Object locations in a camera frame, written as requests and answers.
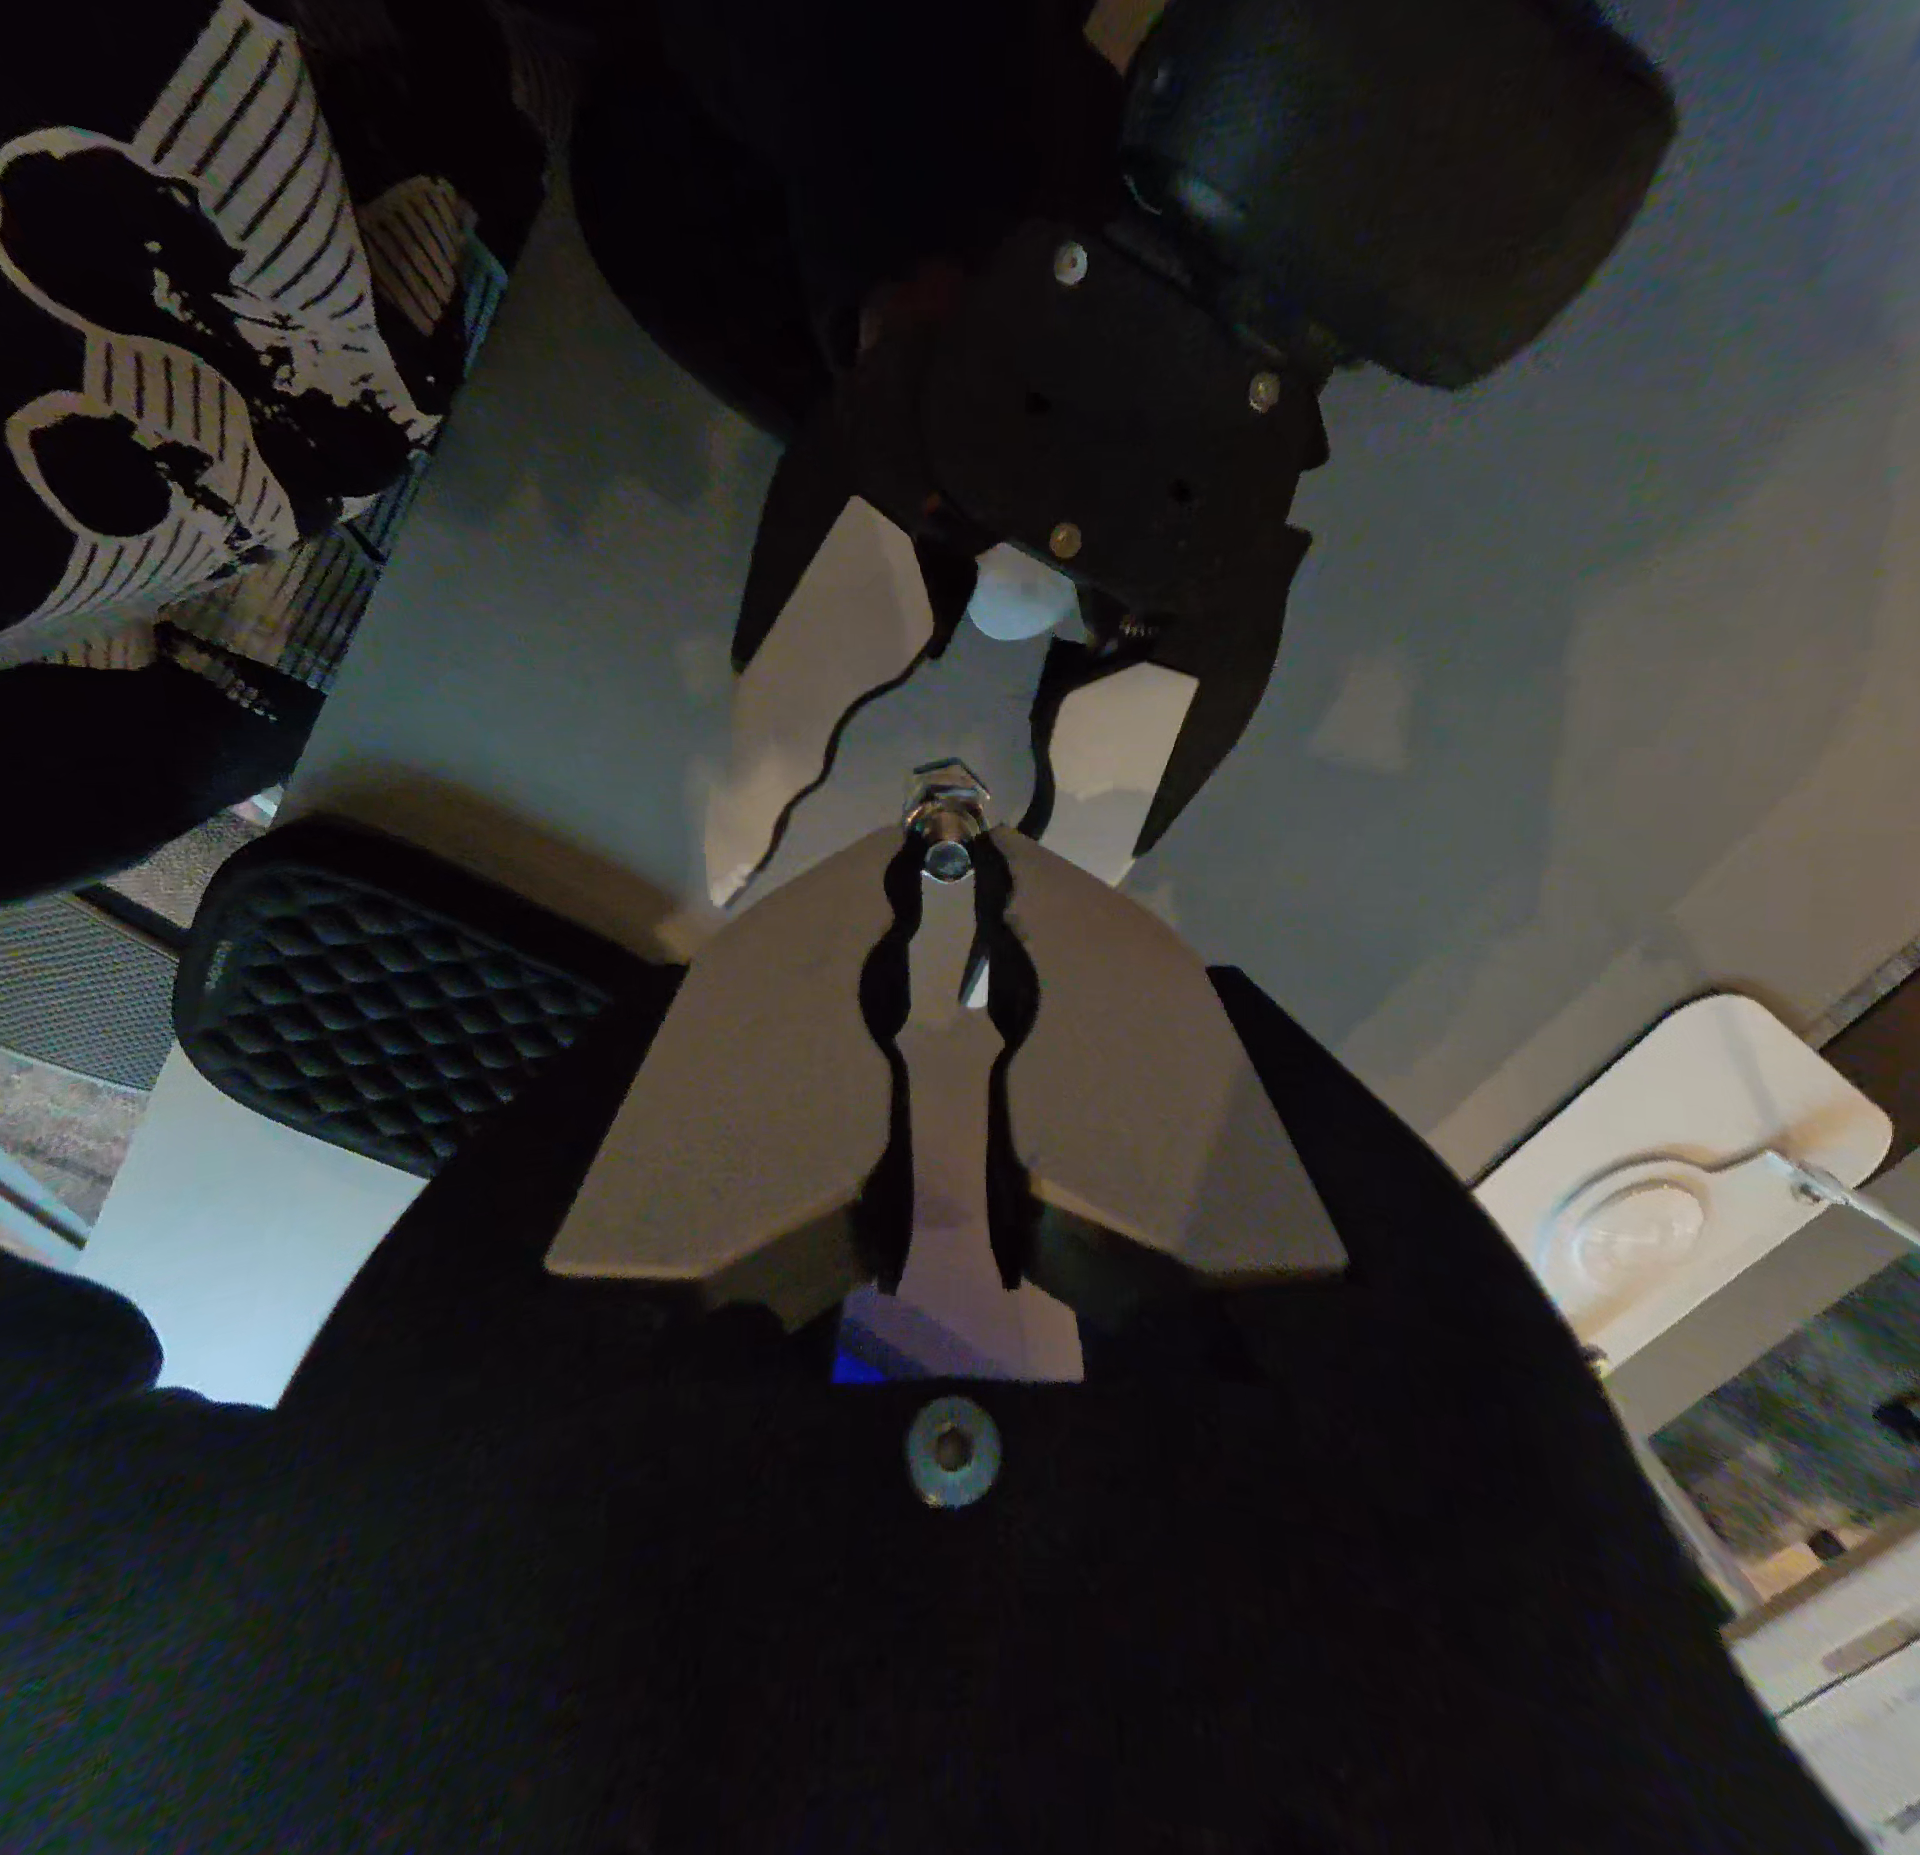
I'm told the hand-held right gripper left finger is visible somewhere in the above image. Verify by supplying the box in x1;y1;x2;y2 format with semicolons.
543;827;918;1329

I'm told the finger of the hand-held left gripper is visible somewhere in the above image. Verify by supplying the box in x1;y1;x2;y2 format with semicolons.
1023;650;1203;888
703;497;977;913

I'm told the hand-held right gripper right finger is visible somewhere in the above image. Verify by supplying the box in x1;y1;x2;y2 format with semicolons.
974;827;1354;1297

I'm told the silver hex bolt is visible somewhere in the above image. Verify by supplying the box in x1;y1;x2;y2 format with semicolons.
897;752;993;888

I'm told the person's left forearm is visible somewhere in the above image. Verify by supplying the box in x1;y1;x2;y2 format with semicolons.
560;0;1143;440

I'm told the white document stand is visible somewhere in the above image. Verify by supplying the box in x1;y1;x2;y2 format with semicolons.
1475;992;1920;1369

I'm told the grey mesh office chair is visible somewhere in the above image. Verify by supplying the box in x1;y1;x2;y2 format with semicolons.
0;850;190;1100

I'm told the person's black printed shirt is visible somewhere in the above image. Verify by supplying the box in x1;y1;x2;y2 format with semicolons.
0;0;557;896

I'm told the brown desk cable flap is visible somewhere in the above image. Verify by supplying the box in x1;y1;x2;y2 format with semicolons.
1808;962;1920;1138

